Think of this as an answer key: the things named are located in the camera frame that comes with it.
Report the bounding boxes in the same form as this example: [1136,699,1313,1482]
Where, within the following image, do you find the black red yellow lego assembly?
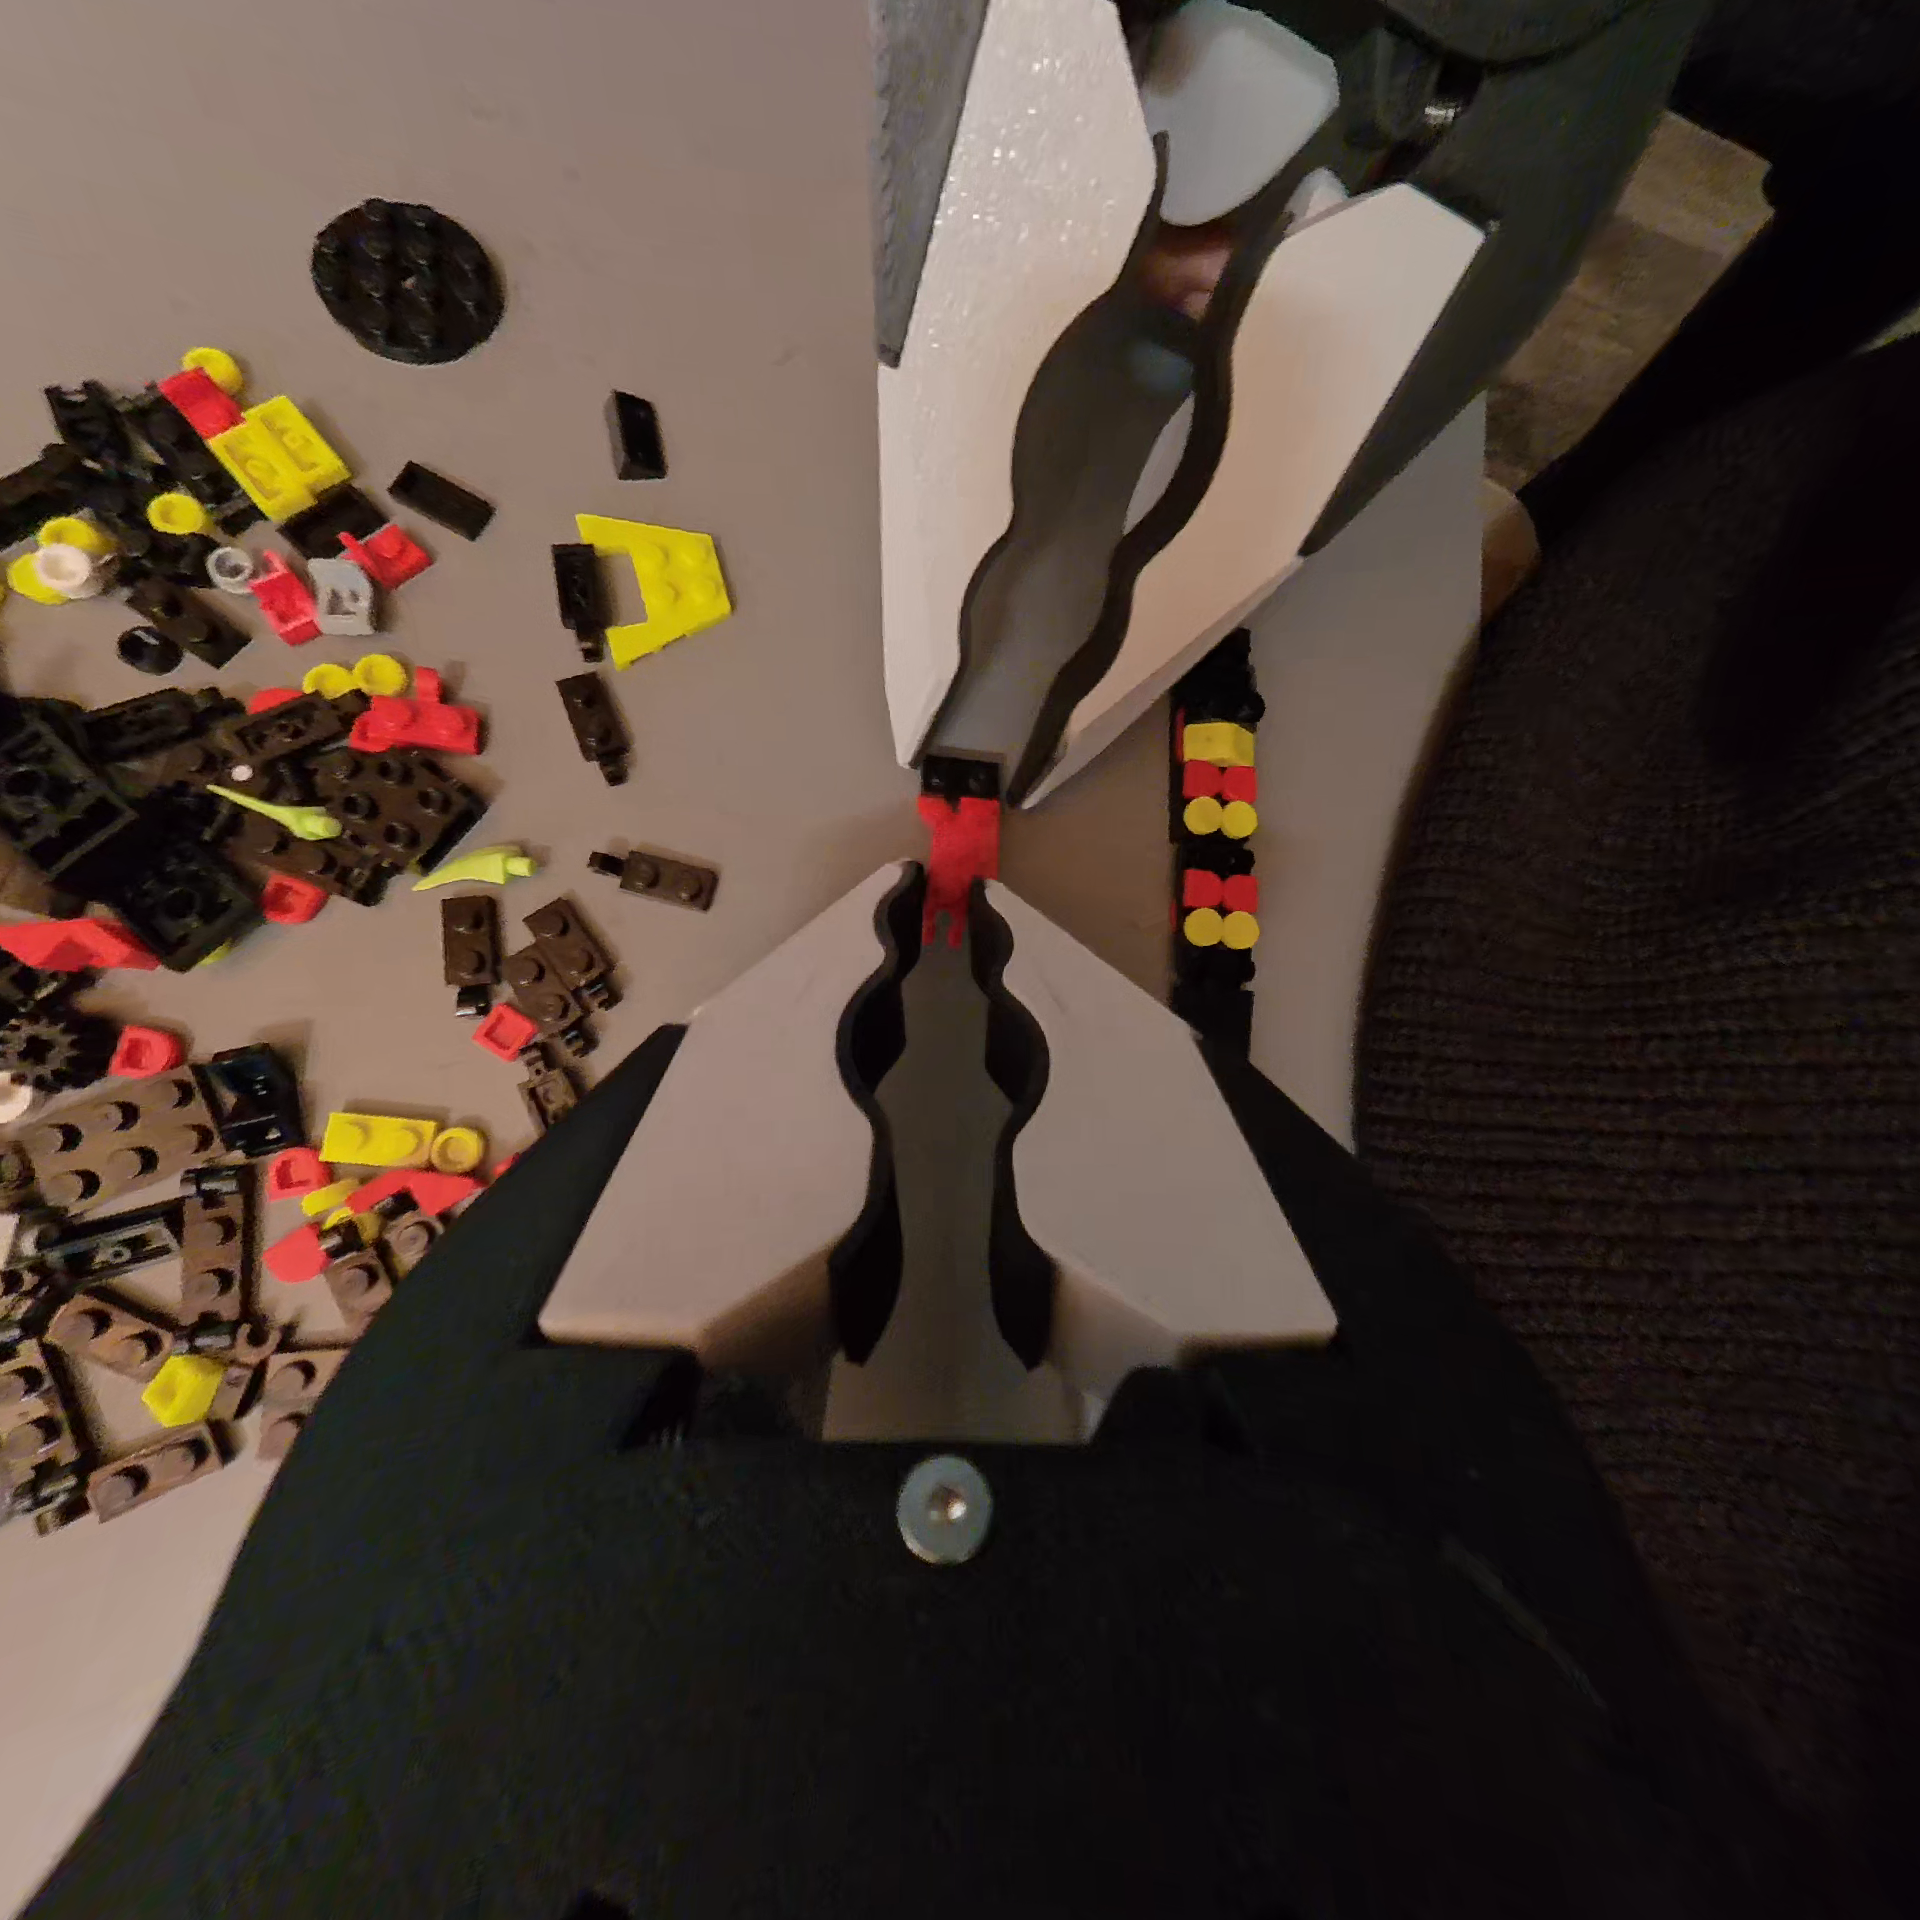
[1163,633,1267,1037]

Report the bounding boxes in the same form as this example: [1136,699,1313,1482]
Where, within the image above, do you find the pile of lego pieces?
[0,345,718,1533]

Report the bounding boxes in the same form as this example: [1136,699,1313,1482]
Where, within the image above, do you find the black flat lego tile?
[388,459,497,543]

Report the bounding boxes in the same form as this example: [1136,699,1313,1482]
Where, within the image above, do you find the yellow lego wedge plate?
[574,509,733,669]

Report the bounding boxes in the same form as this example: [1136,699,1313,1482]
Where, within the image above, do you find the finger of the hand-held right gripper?
[1009,182,1488,813]
[876,0,1167,774]

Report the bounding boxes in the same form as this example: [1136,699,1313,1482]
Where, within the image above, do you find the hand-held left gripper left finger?
[533,857,925,1416]

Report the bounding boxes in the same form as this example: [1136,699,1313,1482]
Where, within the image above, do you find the person's black knit sweater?
[1352,345,1920,1920]

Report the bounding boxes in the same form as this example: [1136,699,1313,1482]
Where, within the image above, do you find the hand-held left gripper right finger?
[974,877,1341,1427]

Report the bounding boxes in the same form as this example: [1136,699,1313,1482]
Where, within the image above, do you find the black round lego plate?
[311,194,505,367]

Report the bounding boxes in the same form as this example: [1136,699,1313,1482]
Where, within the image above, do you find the person's right hand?
[1144,234,1223,330]

